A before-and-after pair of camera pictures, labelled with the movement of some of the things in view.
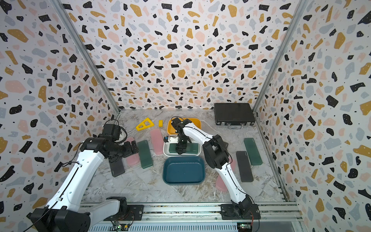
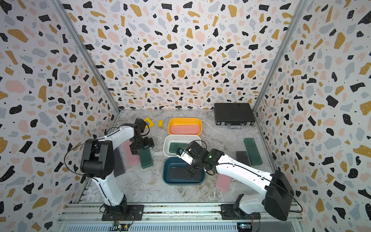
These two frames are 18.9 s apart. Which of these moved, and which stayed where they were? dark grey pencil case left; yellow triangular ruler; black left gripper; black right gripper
Moved: black left gripper; black right gripper
Stayed: yellow triangular ruler; dark grey pencil case left
